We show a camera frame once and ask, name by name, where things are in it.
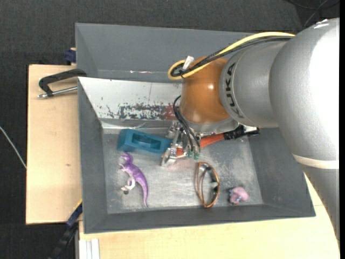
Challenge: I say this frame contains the pale flat board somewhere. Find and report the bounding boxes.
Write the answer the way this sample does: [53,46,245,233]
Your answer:
[25,64,83,225]

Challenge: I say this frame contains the orange-brown sunglasses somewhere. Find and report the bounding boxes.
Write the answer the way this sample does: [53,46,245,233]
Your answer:
[194,161,220,209]

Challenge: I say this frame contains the purple toy dinosaur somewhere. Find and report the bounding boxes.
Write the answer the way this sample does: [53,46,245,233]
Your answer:
[118,152,150,208]

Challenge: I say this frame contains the small pink toy animal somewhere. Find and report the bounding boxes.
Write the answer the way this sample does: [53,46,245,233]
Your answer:
[228,186,250,206]

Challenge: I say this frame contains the grey metal bin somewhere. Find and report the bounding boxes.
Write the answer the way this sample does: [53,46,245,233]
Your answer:
[74,22,316,234]

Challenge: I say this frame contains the teal hollow block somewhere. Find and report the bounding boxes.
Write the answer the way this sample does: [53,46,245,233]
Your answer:
[116,128,174,160]

